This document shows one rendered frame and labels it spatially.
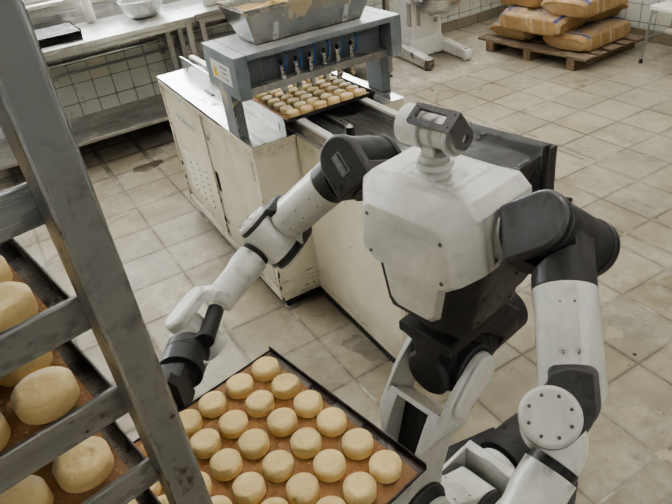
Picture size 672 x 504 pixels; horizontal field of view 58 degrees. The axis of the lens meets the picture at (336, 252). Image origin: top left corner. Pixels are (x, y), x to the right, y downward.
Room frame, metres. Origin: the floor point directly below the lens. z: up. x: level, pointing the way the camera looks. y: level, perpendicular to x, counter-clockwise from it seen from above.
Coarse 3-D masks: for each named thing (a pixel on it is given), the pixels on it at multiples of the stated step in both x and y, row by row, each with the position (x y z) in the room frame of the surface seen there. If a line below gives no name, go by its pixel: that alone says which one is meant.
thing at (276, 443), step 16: (224, 384) 0.82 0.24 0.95; (256, 384) 0.81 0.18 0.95; (240, 400) 0.78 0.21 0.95; (288, 400) 0.76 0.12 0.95; (224, 448) 0.68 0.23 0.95; (272, 448) 0.66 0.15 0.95; (288, 448) 0.66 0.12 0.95; (336, 448) 0.65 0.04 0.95; (384, 448) 0.63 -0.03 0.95; (208, 464) 0.65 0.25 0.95; (256, 464) 0.64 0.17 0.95; (304, 464) 0.62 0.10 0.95; (352, 464) 0.61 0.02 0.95; (368, 464) 0.61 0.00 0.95; (288, 480) 0.60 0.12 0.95; (320, 480) 0.59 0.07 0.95; (400, 480) 0.57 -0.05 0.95; (272, 496) 0.57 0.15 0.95; (320, 496) 0.56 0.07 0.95; (384, 496) 0.55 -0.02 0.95
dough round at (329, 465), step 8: (320, 456) 0.62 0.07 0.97; (328, 456) 0.62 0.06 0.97; (336, 456) 0.61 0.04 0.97; (320, 464) 0.60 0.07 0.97; (328, 464) 0.60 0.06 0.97; (336, 464) 0.60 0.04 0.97; (344, 464) 0.60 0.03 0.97; (320, 472) 0.59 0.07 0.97; (328, 472) 0.59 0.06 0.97; (336, 472) 0.59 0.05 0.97; (344, 472) 0.60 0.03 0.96; (328, 480) 0.58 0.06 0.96; (336, 480) 0.58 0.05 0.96
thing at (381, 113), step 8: (352, 104) 2.44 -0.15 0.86; (360, 104) 2.38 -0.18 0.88; (368, 104) 2.32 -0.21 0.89; (376, 104) 2.29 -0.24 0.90; (360, 112) 2.39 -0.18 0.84; (368, 112) 2.33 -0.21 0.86; (376, 112) 2.28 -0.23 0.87; (384, 112) 2.22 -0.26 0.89; (392, 112) 2.19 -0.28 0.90; (384, 120) 2.23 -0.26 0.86; (392, 120) 2.18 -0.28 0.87
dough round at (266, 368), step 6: (258, 360) 0.85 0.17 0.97; (264, 360) 0.85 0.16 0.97; (270, 360) 0.85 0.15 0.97; (276, 360) 0.85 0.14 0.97; (252, 366) 0.84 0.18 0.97; (258, 366) 0.84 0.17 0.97; (264, 366) 0.84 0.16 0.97; (270, 366) 0.83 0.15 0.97; (276, 366) 0.83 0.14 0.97; (258, 372) 0.82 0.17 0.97; (264, 372) 0.82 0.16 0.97; (270, 372) 0.82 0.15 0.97; (276, 372) 0.83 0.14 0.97; (258, 378) 0.82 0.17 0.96; (264, 378) 0.81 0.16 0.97; (270, 378) 0.82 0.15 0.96
